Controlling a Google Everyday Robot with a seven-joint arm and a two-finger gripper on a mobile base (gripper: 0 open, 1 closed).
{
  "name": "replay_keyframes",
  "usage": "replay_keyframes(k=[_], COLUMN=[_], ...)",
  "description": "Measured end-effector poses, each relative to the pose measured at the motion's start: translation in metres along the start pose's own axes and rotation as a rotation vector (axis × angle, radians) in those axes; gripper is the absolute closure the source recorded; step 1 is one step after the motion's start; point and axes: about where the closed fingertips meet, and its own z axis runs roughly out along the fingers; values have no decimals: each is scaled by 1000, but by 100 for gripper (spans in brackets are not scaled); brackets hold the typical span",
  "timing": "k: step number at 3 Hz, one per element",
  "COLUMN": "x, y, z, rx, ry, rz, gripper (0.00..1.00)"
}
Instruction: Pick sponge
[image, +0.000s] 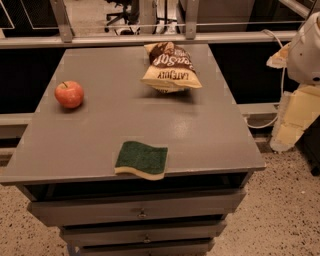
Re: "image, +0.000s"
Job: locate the black office chair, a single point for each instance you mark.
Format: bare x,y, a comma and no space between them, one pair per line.
130,13

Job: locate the bottom grey drawer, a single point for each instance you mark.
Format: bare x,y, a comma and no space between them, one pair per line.
163,248

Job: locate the brown and yellow chip bag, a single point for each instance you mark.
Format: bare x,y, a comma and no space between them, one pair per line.
171,69

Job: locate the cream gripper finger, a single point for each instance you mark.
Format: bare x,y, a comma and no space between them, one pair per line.
297,111
279,59

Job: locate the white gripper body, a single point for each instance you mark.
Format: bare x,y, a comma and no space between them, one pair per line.
305,55

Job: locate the middle grey drawer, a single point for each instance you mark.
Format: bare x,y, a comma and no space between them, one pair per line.
144,233

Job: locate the top grey drawer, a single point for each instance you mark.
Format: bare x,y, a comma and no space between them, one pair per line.
136,208

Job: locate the grey metal railing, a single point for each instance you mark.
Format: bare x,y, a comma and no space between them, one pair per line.
84,23

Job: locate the grey drawer cabinet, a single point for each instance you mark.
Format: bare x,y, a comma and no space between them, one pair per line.
71,155

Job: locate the green and yellow sponge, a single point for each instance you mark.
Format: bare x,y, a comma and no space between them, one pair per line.
142,160

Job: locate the grey drawer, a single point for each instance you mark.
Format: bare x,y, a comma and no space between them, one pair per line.
144,233
136,208
163,248

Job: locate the red apple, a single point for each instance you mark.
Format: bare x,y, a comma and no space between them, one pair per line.
69,94

